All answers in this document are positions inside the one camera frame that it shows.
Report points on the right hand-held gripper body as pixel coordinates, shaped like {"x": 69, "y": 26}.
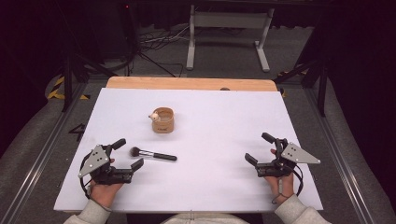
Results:
{"x": 295, "y": 154}

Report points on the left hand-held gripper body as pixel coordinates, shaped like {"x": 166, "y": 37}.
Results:
{"x": 99, "y": 160}

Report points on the black makeup brush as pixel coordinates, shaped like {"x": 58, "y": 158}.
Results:
{"x": 155, "y": 154}

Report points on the round bamboo cup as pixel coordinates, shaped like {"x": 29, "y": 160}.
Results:
{"x": 163, "y": 124}

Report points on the person's left hand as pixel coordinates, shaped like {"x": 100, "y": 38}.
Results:
{"x": 104, "y": 193}

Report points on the person's right hand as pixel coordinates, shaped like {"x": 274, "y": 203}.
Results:
{"x": 285, "y": 186}

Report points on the black tape floor mark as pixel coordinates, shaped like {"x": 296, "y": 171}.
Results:
{"x": 79, "y": 130}

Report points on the small beige figurine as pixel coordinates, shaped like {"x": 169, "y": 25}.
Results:
{"x": 154, "y": 117}

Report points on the white table board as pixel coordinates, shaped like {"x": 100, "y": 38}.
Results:
{"x": 202, "y": 180}

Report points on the black metal stand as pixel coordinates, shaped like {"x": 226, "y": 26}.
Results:
{"x": 322, "y": 90}

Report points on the person's lap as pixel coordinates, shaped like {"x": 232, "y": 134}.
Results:
{"x": 205, "y": 219}

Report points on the yellow black floor tape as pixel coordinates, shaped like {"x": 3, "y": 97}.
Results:
{"x": 57, "y": 93}

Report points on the wooden table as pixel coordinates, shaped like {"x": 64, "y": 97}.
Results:
{"x": 186, "y": 83}

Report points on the dark computer tower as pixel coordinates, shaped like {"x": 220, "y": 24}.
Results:
{"x": 129, "y": 28}

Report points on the aluminium floor rail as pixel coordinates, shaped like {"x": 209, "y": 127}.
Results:
{"x": 40, "y": 161}
{"x": 339, "y": 155}

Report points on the grey metal stand frame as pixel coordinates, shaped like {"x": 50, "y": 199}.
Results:
{"x": 229, "y": 20}

